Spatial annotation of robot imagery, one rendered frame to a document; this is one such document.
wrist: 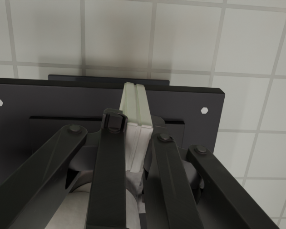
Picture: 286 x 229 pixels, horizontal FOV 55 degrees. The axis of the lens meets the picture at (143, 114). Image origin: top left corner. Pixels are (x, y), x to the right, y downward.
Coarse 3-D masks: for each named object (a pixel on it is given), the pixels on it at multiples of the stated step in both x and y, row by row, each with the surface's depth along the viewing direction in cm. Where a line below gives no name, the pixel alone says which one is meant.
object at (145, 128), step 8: (136, 88) 20; (144, 88) 20; (136, 96) 18; (144, 96) 18; (144, 104) 17; (144, 112) 16; (144, 120) 15; (144, 128) 14; (152, 128) 14; (144, 136) 14; (136, 144) 15; (144, 144) 15; (136, 152) 15; (144, 152) 15; (136, 160) 15; (136, 168) 15
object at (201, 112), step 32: (0, 96) 54; (32, 96) 55; (64, 96) 55; (96, 96) 56; (160, 96) 57; (192, 96) 57; (224, 96) 58; (0, 128) 57; (192, 128) 60; (0, 160) 60
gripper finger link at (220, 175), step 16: (192, 144) 14; (192, 160) 13; (208, 160) 13; (208, 176) 12; (224, 176) 12; (192, 192) 14; (208, 192) 12; (224, 192) 11; (240, 192) 11; (208, 208) 12; (224, 208) 11; (240, 208) 10; (256, 208) 10; (208, 224) 12; (224, 224) 11; (240, 224) 10; (256, 224) 10; (272, 224) 10
